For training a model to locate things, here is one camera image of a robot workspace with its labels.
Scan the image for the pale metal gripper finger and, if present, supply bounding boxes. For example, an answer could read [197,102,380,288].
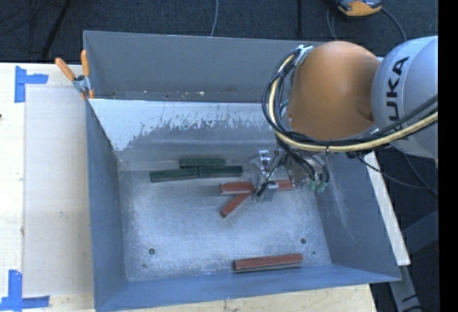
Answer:
[248,150,273,185]
[251,180,280,203]

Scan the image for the red-brown flat block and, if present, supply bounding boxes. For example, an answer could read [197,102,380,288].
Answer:
[218,192,252,219]
[218,179,295,195]
[233,253,304,273]

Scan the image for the grey metal bin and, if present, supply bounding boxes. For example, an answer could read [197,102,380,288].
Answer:
[82,30,402,312]

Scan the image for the dark green flat block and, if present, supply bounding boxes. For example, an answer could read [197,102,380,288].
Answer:
[149,167,200,183]

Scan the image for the pale wood board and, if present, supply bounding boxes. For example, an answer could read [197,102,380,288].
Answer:
[21,83,411,300]

